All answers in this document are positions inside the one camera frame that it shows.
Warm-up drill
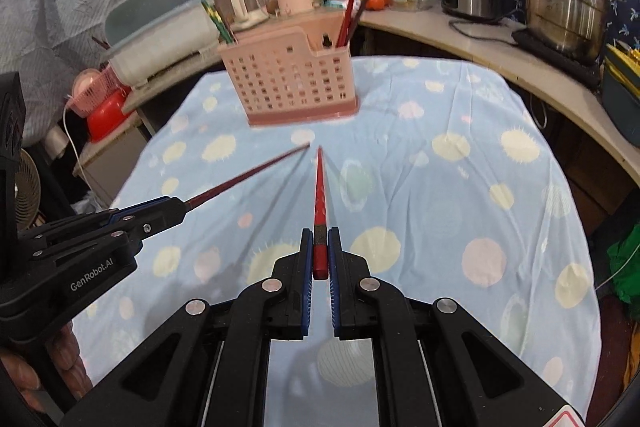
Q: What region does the bright red chopstick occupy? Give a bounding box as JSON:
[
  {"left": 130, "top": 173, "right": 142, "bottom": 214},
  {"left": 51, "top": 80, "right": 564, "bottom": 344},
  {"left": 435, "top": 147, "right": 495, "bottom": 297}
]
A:
[{"left": 311, "top": 146, "right": 332, "bottom": 280}]

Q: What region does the green plastic bag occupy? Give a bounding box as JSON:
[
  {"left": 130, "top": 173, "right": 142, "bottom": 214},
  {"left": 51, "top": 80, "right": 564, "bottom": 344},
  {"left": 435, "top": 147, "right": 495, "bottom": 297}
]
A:
[{"left": 606, "top": 231, "right": 640, "bottom": 304}]

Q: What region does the dark green box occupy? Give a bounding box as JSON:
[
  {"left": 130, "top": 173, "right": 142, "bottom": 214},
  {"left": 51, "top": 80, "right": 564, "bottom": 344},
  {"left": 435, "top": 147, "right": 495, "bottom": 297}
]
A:
[{"left": 599, "top": 41, "right": 640, "bottom": 120}]

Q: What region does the white tub with teal lid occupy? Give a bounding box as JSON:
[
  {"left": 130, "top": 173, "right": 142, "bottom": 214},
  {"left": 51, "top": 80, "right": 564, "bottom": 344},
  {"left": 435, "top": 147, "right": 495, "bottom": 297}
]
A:
[{"left": 104, "top": 0, "right": 222, "bottom": 88}]

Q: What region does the small electric fan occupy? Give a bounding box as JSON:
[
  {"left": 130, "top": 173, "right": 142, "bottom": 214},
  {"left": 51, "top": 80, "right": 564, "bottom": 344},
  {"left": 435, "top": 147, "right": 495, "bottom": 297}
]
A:
[{"left": 14, "top": 151, "right": 45, "bottom": 230}]

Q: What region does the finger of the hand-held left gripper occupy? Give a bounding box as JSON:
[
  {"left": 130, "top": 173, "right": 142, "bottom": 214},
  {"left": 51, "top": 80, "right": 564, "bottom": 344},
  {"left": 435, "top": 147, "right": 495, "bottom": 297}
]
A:
[
  {"left": 17, "top": 196, "right": 171, "bottom": 240},
  {"left": 30, "top": 199, "right": 188, "bottom": 269}
]

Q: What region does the white cable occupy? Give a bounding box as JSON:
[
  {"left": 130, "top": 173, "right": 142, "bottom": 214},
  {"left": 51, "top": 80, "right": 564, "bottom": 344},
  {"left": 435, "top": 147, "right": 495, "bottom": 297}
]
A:
[{"left": 61, "top": 96, "right": 87, "bottom": 188}]

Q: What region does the pink perforated utensil holder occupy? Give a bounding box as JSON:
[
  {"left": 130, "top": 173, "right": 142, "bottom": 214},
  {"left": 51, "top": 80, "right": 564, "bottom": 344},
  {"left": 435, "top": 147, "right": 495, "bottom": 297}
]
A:
[{"left": 217, "top": 6, "right": 362, "bottom": 128}]

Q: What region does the black induction cooker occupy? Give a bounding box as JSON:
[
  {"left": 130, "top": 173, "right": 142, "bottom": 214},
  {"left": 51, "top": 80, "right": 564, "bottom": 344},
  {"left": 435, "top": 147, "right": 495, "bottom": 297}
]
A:
[{"left": 511, "top": 26, "right": 602, "bottom": 88}]

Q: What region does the blue planet print tablecloth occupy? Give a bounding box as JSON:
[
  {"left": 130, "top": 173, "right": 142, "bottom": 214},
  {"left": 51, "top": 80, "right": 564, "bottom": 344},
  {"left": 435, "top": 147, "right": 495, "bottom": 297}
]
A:
[{"left": 70, "top": 54, "right": 603, "bottom": 427}]

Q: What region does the person's left hand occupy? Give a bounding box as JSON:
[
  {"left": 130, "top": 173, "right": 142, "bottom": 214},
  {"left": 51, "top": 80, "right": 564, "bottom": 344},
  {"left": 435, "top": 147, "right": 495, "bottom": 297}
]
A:
[{"left": 0, "top": 322, "right": 94, "bottom": 415}]

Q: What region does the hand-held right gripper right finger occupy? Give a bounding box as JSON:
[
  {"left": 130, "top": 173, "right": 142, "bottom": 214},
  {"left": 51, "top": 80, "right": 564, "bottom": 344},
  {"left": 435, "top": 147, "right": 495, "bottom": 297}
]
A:
[{"left": 328, "top": 229, "right": 572, "bottom": 427}]

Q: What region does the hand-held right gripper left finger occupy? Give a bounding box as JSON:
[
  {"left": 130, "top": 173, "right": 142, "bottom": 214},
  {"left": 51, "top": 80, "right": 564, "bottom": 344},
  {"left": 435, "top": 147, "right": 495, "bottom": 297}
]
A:
[{"left": 60, "top": 229, "right": 316, "bottom": 427}]

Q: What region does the grey cloth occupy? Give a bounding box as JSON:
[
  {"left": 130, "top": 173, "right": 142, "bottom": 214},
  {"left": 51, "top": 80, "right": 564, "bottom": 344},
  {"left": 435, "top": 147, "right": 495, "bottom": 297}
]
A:
[{"left": 0, "top": 0, "right": 128, "bottom": 75}]

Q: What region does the clear food container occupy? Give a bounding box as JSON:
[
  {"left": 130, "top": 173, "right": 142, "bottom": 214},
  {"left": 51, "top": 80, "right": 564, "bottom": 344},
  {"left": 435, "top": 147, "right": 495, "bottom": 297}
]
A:
[{"left": 387, "top": 0, "right": 434, "bottom": 12}]

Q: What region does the pink plastic basket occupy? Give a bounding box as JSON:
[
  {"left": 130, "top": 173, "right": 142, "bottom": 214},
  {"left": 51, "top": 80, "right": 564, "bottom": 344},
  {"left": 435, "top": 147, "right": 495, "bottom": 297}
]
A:
[{"left": 69, "top": 68, "right": 122, "bottom": 118}]

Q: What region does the green chopstick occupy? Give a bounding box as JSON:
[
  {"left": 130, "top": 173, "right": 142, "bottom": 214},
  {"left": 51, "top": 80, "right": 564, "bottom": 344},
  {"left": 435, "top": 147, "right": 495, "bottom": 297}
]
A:
[
  {"left": 201, "top": 1, "right": 228, "bottom": 45},
  {"left": 211, "top": 4, "right": 235, "bottom": 44}
]

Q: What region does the red plastic basin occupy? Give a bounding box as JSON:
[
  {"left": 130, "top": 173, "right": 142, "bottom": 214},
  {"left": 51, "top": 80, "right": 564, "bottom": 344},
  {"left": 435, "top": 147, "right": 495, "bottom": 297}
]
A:
[{"left": 86, "top": 88, "right": 132, "bottom": 144}]

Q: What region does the white glass jug appliance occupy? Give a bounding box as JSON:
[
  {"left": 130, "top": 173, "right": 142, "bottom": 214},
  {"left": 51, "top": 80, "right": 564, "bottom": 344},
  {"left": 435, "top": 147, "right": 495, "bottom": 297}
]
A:
[{"left": 224, "top": 0, "right": 273, "bottom": 28}]

